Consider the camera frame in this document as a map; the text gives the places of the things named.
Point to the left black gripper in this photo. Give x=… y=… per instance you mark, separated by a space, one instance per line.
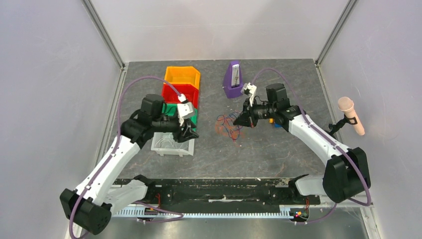
x=187 y=133

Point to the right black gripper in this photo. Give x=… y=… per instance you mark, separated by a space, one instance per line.
x=249 y=114

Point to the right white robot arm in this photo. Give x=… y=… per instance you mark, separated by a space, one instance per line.
x=346 y=171

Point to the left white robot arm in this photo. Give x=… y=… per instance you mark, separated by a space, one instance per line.
x=90 y=205

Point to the clear white plastic bin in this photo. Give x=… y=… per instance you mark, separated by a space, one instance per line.
x=164 y=144

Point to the toy brick stack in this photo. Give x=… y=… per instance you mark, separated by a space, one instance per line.
x=275 y=125

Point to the green plastic bin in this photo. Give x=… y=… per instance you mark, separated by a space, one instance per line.
x=170 y=110

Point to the purple metronome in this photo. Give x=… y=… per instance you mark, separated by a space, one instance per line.
x=232 y=81

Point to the red plastic bin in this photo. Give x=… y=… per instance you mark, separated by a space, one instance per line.
x=190 y=92

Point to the orange plastic bin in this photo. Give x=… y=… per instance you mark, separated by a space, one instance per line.
x=183 y=75

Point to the pink microphone on stand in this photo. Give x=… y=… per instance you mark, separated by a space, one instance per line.
x=346 y=105

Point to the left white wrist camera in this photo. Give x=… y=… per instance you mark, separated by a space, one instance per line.
x=185 y=109

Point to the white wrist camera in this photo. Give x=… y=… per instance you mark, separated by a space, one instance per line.
x=185 y=109
x=249 y=89

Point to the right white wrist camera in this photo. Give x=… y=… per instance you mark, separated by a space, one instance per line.
x=249 y=89

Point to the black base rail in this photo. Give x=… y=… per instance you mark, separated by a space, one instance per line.
x=224 y=195

